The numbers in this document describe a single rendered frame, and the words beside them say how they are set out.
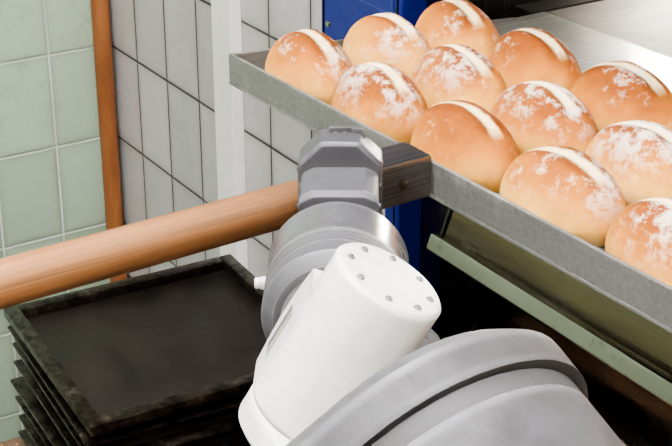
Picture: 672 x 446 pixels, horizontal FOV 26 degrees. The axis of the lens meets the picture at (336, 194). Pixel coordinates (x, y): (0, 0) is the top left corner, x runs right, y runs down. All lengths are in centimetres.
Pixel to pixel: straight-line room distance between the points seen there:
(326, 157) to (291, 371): 20
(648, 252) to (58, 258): 36
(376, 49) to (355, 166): 31
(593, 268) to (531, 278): 51
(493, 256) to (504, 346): 110
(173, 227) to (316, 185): 10
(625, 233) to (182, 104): 124
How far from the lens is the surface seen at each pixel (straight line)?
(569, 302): 139
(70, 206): 235
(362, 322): 75
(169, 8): 207
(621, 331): 135
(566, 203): 96
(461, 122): 104
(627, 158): 102
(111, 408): 151
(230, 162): 194
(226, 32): 188
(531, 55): 121
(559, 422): 36
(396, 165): 101
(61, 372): 156
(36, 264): 90
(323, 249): 83
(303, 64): 119
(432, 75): 117
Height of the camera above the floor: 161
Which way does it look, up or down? 24 degrees down
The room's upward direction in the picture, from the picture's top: straight up
